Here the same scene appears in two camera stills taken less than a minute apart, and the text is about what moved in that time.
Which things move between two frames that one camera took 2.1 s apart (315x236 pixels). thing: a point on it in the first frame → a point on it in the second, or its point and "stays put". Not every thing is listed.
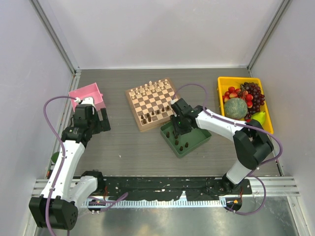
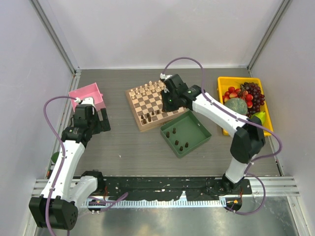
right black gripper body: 179,126 → 169,101
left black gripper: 103,125 stays put
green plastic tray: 181,144 stays put
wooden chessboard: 151,103 stays put
